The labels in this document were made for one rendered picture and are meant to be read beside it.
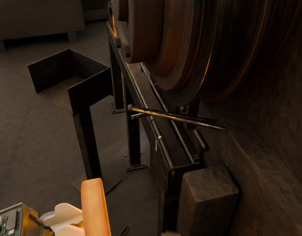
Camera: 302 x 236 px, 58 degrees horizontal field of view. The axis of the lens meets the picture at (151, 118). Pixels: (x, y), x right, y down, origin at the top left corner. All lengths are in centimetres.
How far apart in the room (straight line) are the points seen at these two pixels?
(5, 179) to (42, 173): 20
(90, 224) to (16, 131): 169
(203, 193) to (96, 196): 22
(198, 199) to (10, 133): 167
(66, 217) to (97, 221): 8
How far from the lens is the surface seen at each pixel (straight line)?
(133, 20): 43
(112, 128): 189
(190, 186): 56
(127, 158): 167
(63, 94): 120
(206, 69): 40
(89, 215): 41
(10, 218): 46
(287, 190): 51
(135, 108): 57
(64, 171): 169
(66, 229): 44
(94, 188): 44
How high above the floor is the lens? 125
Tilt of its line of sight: 40 degrees down
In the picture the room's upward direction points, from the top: straight up
